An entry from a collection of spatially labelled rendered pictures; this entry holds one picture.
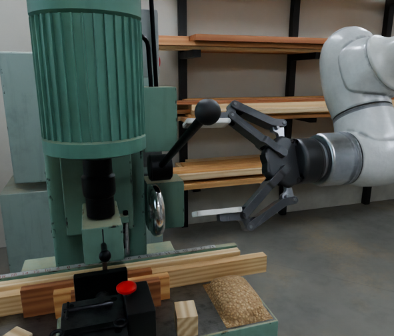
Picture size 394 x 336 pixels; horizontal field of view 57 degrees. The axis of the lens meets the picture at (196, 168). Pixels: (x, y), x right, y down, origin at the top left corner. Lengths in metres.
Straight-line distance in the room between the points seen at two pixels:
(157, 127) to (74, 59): 0.33
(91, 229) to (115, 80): 0.26
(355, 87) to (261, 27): 2.69
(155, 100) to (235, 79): 2.40
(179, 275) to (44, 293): 0.26
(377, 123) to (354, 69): 0.10
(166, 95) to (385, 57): 0.45
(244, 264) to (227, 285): 0.10
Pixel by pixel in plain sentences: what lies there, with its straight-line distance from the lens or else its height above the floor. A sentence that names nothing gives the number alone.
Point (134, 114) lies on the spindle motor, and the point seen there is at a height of 1.26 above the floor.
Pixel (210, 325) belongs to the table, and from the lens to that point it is 0.69.
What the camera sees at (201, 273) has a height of 0.92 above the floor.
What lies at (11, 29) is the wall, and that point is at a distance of 3.00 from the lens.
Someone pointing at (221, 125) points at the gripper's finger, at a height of 1.25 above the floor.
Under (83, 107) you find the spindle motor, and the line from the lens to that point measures 0.57.
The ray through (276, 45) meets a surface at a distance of 2.83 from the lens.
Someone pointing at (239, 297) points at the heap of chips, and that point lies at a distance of 0.70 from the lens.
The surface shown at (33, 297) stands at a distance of 0.75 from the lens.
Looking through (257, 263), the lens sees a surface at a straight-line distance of 0.83.
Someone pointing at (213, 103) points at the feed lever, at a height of 1.29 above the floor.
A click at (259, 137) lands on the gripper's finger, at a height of 1.23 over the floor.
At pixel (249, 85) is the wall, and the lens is 3.26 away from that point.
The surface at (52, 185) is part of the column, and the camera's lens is 0.87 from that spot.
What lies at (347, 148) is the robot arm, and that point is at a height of 1.21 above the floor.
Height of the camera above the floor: 1.33
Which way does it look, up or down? 14 degrees down
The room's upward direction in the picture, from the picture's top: straight up
